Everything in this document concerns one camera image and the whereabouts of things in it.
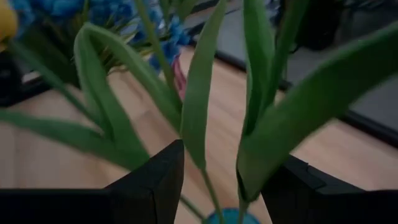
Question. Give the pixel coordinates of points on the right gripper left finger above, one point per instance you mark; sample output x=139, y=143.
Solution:
x=124, y=205

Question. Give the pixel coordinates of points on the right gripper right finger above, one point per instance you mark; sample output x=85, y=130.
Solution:
x=326, y=205

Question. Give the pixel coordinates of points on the yellow artificial tulip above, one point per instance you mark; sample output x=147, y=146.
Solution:
x=102, y=102

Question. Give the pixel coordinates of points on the blue artificial flower bunch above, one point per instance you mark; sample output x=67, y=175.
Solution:
x=172, y=40
x=71, y=6

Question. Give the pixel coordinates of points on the teal glass vase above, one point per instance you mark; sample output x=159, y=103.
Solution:
x=231, y=218

